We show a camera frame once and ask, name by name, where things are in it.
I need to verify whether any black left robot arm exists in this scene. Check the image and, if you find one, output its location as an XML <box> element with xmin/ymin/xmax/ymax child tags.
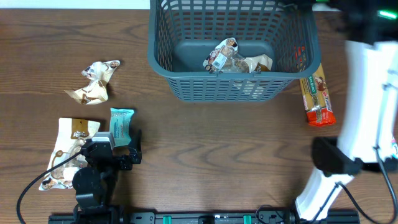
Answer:
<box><xmin>72</xmin><ymin>131</ymin><xmax>142</xmax><ymax>223</ymax></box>

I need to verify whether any blue Kleenex tissue pack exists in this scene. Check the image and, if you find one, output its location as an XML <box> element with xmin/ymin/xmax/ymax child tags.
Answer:
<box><xmin>391</xmin><ymin>136</ymin><xmax>398</xmax><ymax>159</ymax></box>

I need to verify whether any crumpled cream snack bag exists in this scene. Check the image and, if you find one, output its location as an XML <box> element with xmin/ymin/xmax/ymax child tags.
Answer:
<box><xmin>65</xmin><ymin>60</ymin><xmax>121</xmax><ymax>105</ymax></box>

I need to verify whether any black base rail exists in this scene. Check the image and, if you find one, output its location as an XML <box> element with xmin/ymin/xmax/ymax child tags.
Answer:
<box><xmin>48</xmin><ymin>210</ymin><xmax>361</xmax><ymax>224</ymax></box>

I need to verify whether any cream cookie snack bag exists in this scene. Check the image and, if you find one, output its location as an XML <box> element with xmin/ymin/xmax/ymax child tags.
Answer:
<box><xmin>203</xmin><ymin>37</ymin><xmax>273</xmax><ymax>73</ymax></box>

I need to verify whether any teal flushable wipes pack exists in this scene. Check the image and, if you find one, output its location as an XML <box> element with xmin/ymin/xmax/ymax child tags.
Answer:
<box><xmin>109</xmin><ymin>108</ymin><xmax>134</xmax><ymax>147</ymax></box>

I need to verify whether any grey plastic mesh basket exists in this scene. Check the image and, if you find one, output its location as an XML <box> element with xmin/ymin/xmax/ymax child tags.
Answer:
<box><xmin>147</xmin><ymin>0</ymin><xmax>321</xmax><ymax>103</ymax></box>

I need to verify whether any flat cream snack bag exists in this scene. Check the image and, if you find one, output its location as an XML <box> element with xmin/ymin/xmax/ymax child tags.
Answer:
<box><xmin>39</xmin><ymin>118</ymin><xmax>100</xmax><ymax>190</ymax></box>

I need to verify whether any spaghetti pack with red end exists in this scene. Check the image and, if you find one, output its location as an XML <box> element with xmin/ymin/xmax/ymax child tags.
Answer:
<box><xmin>300</xmin><ymin>65</ymin><xmax>336</xmax><ymax>126</ymax></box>

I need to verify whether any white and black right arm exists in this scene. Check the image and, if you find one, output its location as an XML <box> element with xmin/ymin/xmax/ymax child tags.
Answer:
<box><xmin>285</xmin><ymin>0</ymin><xmax>397</xmax><ymax>223</ymax></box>

